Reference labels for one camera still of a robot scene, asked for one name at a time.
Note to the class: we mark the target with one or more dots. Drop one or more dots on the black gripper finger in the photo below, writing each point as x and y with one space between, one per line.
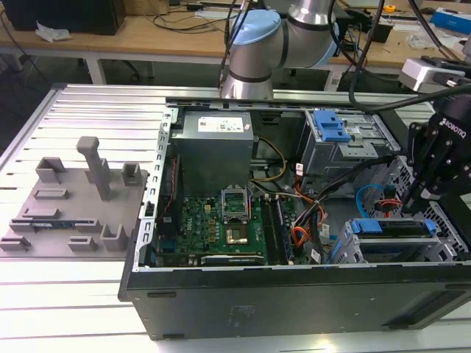
439 176
423 154

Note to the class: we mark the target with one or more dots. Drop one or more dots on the hard disk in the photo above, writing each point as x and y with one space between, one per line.
368 226

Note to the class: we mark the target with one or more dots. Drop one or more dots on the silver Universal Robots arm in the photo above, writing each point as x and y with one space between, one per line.
257 55

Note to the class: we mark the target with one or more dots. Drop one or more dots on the grey metal disk bay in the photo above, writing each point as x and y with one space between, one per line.
445 239

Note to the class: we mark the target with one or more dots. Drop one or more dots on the RAM slot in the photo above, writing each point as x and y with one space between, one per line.
285 228
270 228

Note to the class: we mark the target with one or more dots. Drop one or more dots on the grey optical drive cage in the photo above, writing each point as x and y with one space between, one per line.
331 154

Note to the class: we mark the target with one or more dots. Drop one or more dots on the blue plastic drive latch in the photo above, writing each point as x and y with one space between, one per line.
331 127

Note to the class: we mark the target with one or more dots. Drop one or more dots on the clear plastic bag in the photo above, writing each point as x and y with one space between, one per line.
419 39

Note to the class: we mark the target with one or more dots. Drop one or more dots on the blue cardboard box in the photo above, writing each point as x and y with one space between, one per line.
452 22

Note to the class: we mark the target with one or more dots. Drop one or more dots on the small black device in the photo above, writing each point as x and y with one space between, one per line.
382 31

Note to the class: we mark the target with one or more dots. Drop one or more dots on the yellow tape roll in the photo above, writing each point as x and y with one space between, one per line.
389 8

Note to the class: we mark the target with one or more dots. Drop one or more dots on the CPU socket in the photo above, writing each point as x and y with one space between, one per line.
236 236

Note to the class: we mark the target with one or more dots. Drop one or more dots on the grey power supply unit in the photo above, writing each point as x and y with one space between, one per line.
211 154

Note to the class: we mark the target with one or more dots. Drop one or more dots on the black open PC case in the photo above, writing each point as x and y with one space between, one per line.
257 305

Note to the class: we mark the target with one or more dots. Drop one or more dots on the green motherboard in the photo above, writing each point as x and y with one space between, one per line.
206 224

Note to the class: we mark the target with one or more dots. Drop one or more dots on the wooden desk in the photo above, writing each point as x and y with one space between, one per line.
165 44

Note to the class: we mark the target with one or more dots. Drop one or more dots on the grey parts rack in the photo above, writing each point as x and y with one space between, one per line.
73 206

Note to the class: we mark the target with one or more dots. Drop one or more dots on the dark RAM stick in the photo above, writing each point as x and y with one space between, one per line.
51 223

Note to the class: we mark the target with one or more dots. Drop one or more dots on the black box on desk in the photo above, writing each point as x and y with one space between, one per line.
62 14

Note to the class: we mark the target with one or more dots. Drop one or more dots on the crumpled white paper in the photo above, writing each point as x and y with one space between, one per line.
51 32

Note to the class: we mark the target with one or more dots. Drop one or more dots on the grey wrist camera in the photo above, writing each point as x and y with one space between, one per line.
419 73

